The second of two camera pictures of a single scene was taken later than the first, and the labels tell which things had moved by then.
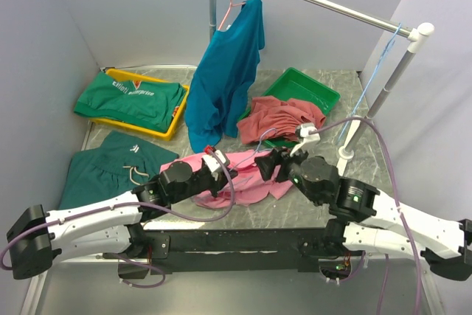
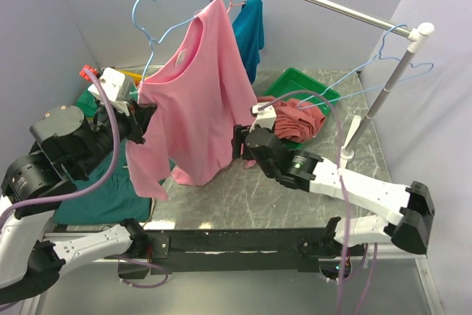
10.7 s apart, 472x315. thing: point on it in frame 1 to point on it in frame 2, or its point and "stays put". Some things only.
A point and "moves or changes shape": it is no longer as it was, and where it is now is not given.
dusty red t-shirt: (273, 119) stays put
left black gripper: (218, 184) to (138, 117)
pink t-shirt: (251, 185) to (205, 89)
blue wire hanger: (257, 150) moves or changes shape
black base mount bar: (234, 249) stays put
